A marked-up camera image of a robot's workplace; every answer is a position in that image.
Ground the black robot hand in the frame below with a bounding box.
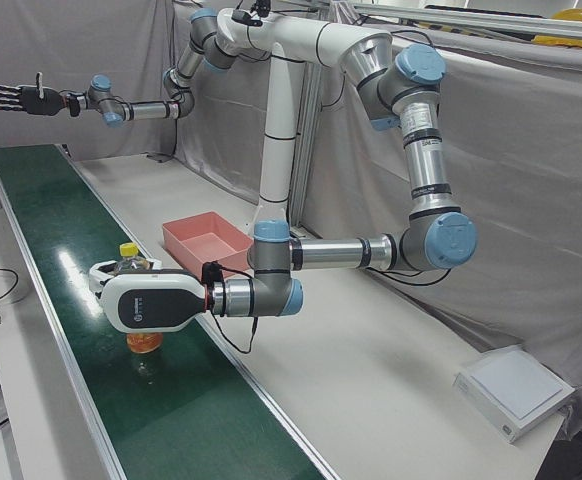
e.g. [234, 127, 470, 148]
[0, 72, 70, 117]

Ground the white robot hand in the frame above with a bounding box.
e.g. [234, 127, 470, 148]
[89, 257, 209, 334]

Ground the orange iced tea bottle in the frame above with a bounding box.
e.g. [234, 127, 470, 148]
[113, 242, 165, 357]

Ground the pink plastic basket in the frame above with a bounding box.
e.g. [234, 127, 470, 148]
[161, 210, 255, 274]

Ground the grey curtain cloth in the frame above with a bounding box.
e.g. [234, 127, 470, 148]
[171, 4, 582, 444]
[0, 0, 182, 157]

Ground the green conveyor belt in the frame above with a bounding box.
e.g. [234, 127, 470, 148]
[0, 143, 342, 480]

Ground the white robot torso stand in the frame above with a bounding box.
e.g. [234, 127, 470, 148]
[215, 7, 395, 239]

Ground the flat white box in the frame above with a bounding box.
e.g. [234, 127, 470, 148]
[453, 348, 576, 445]

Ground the aluminium overhead beam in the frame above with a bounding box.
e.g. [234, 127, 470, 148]
[343, 0, 582, 42]

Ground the yellow hard hat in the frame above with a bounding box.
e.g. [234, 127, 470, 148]
[529, 7, 582, 51]

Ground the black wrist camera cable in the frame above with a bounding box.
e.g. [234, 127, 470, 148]
[205, 264, 261, 355]

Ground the aluminium frame post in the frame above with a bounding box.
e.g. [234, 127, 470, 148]
[288, 62, 323, 239]

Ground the black head camera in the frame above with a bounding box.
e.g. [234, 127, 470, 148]
[229, 0, 273, 27]

